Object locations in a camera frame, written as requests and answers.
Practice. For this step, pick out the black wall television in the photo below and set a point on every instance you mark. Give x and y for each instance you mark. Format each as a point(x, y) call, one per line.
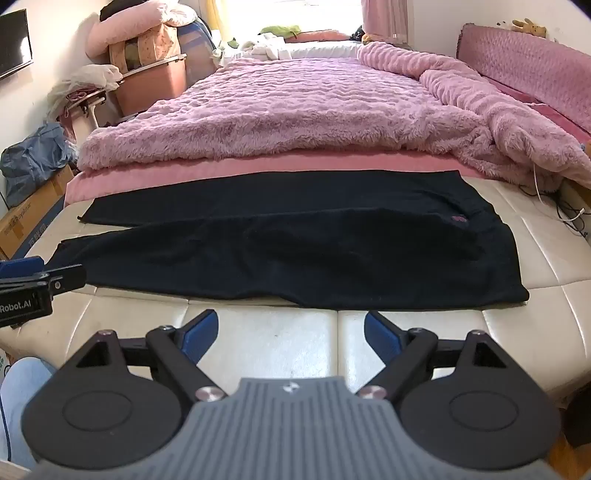
point(13, 44)

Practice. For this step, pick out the cream leather bench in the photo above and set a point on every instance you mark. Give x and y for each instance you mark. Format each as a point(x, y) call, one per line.
point(277, 337)

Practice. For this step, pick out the pink quilted headboard cover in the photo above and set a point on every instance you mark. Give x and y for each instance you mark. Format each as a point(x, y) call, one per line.
point(521, 60)

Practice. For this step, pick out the black pants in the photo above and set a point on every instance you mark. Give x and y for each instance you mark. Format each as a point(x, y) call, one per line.
point(295, 249)

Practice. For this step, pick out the pink curtain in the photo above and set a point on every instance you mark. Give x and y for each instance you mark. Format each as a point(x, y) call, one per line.
point(384, 21)

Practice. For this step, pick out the pink bed sheet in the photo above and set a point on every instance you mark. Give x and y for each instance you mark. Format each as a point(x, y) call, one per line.
point(258, 164)

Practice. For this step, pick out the cardboard box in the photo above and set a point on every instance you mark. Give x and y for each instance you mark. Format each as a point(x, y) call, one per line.
point(32, 214)

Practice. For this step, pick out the person's leg in jeans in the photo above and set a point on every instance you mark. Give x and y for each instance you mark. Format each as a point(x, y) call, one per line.
point(25, 397)

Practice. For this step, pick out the white clothes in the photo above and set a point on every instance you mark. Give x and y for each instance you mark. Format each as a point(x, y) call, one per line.
point(258, 48)

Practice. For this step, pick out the pile of pink bedding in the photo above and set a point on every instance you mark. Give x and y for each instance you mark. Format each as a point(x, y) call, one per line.
point(134, 25)

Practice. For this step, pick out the blue bedding bag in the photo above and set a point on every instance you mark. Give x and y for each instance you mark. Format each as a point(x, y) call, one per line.
point(197, 50)

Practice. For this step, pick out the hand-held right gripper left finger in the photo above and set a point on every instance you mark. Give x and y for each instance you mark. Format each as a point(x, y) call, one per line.
point(202, 333)

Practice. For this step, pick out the green cloth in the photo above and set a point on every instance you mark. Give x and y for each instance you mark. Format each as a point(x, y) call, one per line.
point(279, 31)

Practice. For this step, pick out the pink fluffy blanket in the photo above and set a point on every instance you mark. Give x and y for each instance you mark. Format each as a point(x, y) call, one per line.
point(295, 110)

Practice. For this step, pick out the brown stuffed toy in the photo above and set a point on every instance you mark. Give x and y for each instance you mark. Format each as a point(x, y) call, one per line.
point(530, 27)

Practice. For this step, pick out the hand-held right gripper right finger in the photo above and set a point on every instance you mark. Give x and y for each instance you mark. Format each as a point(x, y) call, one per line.
point(381, 334)

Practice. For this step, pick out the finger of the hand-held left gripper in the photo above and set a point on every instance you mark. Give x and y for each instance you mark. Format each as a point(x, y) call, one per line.
point(67, 279)
point(21, 268)

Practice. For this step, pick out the pink plastic storage bin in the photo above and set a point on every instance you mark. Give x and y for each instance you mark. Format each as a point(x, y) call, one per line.
point(147, 87)

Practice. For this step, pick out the blue fabric bag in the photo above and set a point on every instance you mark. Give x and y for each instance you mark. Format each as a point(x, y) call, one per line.
point(34, 154)

